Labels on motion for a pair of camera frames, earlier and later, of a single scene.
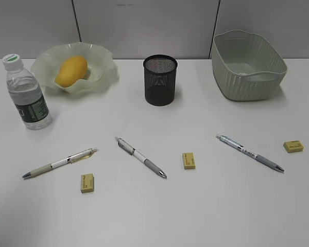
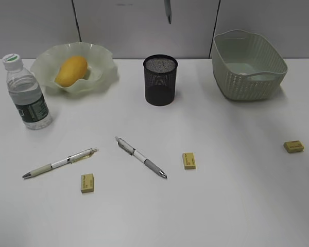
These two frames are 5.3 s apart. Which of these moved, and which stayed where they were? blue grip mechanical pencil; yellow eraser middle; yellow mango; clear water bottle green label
Moved: blue grip mechanical pencil
Stayed: yellow eraser middle; clear water bottle green label; yellow mango
